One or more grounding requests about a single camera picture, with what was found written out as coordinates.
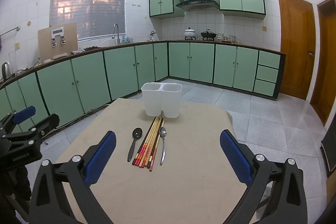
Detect bundle of mixed chopsticks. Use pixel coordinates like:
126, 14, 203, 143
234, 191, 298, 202
132, 116, 165, 171

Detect metal spoon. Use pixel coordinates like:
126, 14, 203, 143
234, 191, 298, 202
159, 127, 168, 165

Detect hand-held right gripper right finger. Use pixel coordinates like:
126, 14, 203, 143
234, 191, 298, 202
219, 130, 308, 224

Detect black plastic spoon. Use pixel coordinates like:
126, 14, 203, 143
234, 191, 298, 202
127, 128, 143, 162

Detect black wok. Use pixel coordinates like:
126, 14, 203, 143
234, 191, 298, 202
201, 29, 217, 41

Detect white clip device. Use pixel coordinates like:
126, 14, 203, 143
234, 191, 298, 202
50, 27, 66, 47

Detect wooden door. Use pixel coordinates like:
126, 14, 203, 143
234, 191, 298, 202
277, 0, 316, 101
310, 0, 336, 126

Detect metal kitchen faucet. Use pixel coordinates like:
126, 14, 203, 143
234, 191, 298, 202
113, 24, 121, 45

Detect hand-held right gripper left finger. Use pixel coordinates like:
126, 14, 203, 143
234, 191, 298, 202
30, 130, 117, 224

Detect cardboard box with phone stand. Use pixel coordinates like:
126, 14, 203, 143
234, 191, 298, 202
38, 22, 78, 62

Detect electric kettle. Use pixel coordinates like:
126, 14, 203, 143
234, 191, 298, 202
1, 62, 12, 80

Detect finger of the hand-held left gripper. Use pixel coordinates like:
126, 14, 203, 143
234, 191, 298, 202
1, 113, 60, 147
0, 105, 36, 136

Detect window with blinds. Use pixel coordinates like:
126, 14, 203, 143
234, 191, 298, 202
50, 0, 127, 42

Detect green base cabinets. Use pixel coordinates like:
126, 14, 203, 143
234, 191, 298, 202
0, 42, 286, 132

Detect metal towel bar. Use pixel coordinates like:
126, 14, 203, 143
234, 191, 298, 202
0, 26, 21, 37

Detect white double utensil holder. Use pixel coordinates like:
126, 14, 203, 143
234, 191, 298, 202
141, 82, 182, 119

